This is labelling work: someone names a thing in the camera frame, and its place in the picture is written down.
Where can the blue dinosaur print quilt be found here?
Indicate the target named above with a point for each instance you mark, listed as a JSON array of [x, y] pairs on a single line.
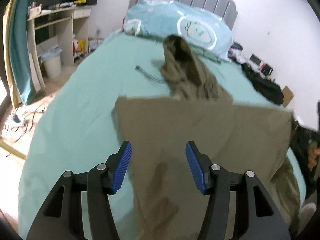
[[162, 18]]

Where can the black and grey clothes pile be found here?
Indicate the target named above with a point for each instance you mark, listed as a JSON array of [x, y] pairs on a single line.
[[302, 141]]

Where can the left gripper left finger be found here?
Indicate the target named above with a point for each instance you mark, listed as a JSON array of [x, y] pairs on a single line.
[[60, 216]]

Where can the teal bed sheet mattress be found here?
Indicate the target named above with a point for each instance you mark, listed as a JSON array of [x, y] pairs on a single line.
[[79, 129]]

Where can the white small appliance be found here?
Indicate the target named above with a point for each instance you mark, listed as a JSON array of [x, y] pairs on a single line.
[[256, 60]]

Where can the teal window curtain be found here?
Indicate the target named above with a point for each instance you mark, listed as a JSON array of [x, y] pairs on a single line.
[[19, 57]]

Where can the brown cardboard box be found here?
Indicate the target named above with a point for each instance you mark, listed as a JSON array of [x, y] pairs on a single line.
[[288, 96]]

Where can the white trash bin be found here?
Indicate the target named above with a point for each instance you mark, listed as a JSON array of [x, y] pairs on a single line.
[[52, 62]]

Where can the black backpack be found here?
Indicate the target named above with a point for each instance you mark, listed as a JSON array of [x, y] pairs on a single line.
[[267, 88]]

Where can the olive green hooded jacket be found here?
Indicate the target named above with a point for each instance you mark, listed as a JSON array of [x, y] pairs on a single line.
[[165, 105]]

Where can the wooden computer desk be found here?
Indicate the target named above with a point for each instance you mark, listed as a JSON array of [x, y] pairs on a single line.
[[66, 28]]

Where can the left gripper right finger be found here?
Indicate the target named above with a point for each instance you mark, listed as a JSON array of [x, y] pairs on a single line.
[[239, 197]]

